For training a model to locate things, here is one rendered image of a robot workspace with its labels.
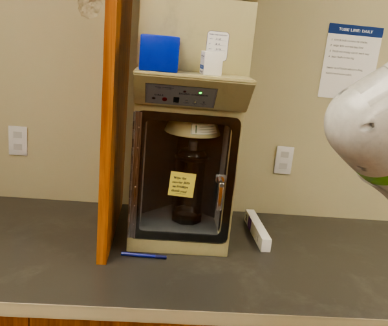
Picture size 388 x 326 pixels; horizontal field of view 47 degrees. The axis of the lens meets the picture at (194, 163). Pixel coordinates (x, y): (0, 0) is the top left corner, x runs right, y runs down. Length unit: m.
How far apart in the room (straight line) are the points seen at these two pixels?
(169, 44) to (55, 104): 0.73
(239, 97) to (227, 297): 0.54
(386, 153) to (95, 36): 1.26
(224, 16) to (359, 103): 0.69
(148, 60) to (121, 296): 0.61
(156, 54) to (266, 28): 0.67
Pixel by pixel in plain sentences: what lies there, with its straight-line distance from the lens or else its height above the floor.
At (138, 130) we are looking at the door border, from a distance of 1.30.
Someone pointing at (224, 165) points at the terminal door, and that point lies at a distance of 1.34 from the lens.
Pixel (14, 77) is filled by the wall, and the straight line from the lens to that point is 1.81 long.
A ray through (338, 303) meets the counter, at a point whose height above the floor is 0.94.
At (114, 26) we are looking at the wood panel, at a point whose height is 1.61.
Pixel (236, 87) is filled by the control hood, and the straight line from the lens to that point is 1.21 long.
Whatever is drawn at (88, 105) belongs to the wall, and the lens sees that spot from 1.76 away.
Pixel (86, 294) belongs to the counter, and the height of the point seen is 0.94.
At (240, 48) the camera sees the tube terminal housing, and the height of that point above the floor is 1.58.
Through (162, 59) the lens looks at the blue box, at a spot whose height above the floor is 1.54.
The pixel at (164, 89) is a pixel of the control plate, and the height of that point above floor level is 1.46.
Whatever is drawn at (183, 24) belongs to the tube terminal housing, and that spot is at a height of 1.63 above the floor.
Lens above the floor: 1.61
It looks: 16 degrees down
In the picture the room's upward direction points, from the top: 5 degrees clockwise
